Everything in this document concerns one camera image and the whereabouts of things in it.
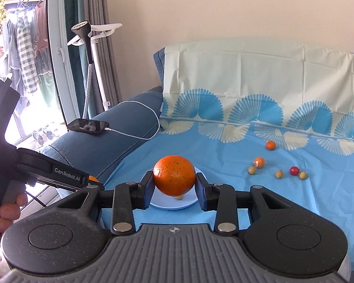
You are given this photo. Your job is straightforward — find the red cherry tomato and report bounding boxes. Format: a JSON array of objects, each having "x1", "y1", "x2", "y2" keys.
[{"x1": 289, "y1": 166, "x2": 300, "y2": 176}]

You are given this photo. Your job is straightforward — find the small orange mandarin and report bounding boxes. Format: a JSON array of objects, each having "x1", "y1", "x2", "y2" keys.
[{"x1": 265, "y1": 141, "x2": 276, "y2": 151}]

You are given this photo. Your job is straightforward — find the person left hand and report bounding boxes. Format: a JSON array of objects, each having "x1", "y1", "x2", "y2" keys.
[{"x1": 0, "y1": 192, "x2": 28, "y2": 236}]

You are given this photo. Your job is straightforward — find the garment steamer stand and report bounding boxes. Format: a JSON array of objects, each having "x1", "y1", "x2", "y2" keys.
[{"x1": 67, "y1": 21, "x2": 123, "y2": 119}]

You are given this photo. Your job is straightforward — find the blue denim sofa armrest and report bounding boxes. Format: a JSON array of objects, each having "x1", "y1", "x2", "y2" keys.
[{"x1": 41, "y1": 86, "x2": 163, "y2": 183}]

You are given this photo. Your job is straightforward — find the plastic orange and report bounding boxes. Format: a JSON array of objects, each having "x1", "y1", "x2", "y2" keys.
[{"x1": 253, "y1": 157, "x2": 266, "y2": 169}]

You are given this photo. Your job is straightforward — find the hanging laundry clothes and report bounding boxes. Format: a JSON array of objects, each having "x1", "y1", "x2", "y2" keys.
[{"x1": 5, "y1": 1, "x2": 56, "y2": 111}]

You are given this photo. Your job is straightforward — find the grey curtain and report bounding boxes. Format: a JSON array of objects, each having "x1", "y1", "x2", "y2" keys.
[{"x1": 86, "y1": 0, "x2": 121, "y2": 109}]

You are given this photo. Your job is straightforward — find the light blue plate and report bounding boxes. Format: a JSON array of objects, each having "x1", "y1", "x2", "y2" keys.
[{"x1": 140, "y1": 166, "x2": 209, "y2": 210}]

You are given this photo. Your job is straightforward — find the white charging cable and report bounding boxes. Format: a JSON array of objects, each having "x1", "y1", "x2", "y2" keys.
[{"x1": 104, "y1": 100, "x2": 161, "y2": 141}]

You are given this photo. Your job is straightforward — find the blue patterned sofa cover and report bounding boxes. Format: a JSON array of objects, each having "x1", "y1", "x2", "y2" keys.
[{"x1": 105, "y1": 38, "x2": 354, "y2": 269}]

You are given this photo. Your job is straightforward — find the black smartphone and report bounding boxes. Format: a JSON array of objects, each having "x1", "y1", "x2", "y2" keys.
[{"x1": 67, "y1": 118, "x2": 109, "y2": 135}]

